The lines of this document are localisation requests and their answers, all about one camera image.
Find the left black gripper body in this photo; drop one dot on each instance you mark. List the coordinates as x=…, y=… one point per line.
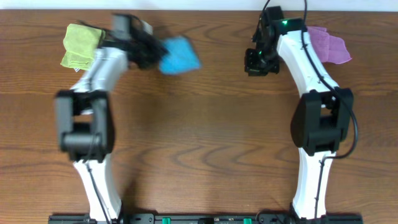
x=154, y=53

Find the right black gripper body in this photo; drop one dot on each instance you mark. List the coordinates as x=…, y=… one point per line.
x=261, y=66

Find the blue cloth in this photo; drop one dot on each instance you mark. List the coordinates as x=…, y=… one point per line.
x=180, y=57

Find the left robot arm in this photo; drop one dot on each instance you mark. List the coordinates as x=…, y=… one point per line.
x=85, y=126

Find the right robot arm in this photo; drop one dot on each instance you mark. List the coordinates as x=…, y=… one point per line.
x=323, y=127

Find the folded green cloth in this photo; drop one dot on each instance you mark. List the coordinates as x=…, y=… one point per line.
x=80, y=43

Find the crumpled purple cloth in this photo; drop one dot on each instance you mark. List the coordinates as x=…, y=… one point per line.
x=328, y=48

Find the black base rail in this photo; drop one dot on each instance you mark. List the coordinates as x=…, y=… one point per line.
x=263, y=218

